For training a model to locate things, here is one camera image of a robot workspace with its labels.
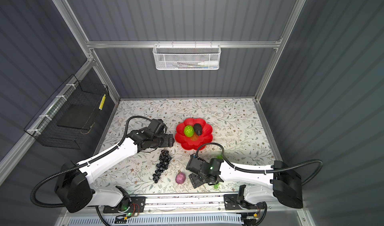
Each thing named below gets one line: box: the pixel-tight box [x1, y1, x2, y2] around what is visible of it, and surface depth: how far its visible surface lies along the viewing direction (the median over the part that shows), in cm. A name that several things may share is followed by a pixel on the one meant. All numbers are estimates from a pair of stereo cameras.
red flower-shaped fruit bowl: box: [175, 118, 213, 150], surface depth 99 cm
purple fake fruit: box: [175, 172, 186, 184], surface depth 80 cm
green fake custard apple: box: [184, 125, 195, 138], surface depth 97 cm
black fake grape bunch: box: [152, 149, 172, 184], surface depth 84 cm
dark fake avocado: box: [194, 123, 203, 136], surface depth 100 cm
